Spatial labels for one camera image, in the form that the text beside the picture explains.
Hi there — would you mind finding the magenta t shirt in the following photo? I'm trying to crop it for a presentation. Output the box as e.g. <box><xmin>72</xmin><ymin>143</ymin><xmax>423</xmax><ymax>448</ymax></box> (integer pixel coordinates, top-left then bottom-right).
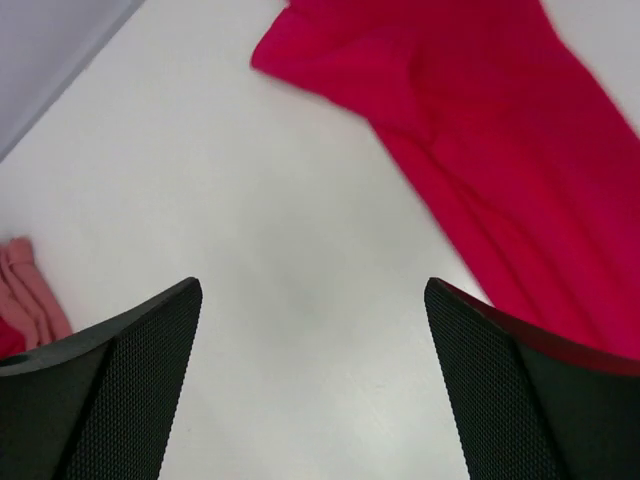
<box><xmin>251</xmin><ymin>1</ymin><xmax>639</xmax><ymax>358</ymax></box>

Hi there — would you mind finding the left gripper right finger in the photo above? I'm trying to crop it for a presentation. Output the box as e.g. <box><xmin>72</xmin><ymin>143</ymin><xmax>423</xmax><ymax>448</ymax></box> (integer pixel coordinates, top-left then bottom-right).
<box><xmin>424</xmin><ymin>278</ymin><xmax>639</xmax><ymax>479</ymax></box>

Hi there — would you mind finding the folded salmon pink t shirt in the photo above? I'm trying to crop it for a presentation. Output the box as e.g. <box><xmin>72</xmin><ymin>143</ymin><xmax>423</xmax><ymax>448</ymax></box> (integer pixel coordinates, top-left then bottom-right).
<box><xmin>1</xmin><ymin>237</ymin><xmax>72</xmax><ymax>352</ymax></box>

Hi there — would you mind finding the folded red t shirt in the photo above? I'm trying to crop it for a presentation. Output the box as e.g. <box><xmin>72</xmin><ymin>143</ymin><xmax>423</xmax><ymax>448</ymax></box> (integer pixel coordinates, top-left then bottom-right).
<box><xmin>0</xmin><ymin>318</ymin><xmax>26</xmax><ymax>360</ymax></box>

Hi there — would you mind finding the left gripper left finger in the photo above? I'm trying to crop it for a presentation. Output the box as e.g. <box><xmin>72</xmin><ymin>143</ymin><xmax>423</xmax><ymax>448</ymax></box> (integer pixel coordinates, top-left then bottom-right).
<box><xmin>1</xmin><ymin>277</ymin><xmax>202</xmax><ymax>480</ymax></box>

